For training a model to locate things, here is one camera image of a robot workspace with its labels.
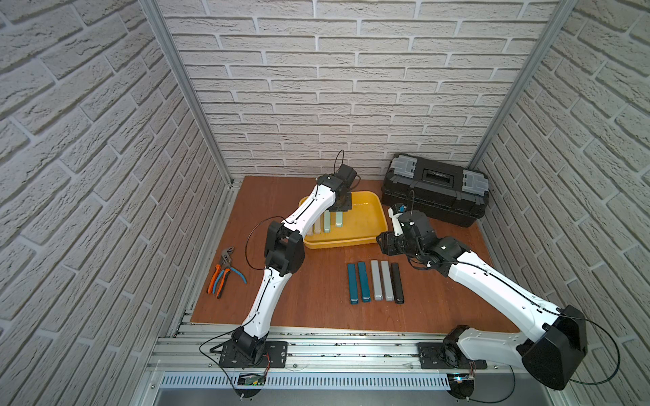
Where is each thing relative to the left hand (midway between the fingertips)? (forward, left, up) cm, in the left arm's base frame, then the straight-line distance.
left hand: (347, 203), depth 97 cm
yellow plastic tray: (-2, -8, -12) cm, 14 cm away
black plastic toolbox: (+1, -38, +6) cm, 39 cm away
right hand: (-20, -12, +7) cm, 24 cm away
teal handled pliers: (-22, +45, -11) cm, 51 cm away
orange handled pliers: (-28, +45, -12) cm, 54 cm away
